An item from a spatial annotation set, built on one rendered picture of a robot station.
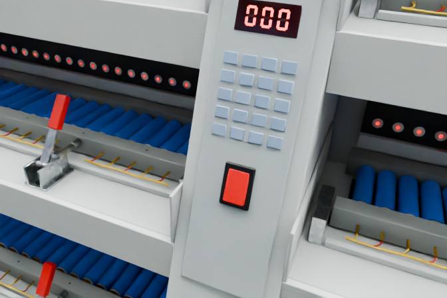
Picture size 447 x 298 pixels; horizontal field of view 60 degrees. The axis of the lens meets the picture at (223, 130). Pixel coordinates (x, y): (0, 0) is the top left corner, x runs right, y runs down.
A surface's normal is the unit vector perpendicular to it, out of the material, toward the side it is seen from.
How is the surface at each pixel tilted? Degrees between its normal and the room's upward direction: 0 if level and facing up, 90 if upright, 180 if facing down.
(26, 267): 19
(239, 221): 90
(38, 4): 109
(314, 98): 90
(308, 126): 90
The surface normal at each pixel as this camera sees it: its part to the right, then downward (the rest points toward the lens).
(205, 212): -0.35, 0.14
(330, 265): 0.04, -0.87
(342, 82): -0.38, 0.44
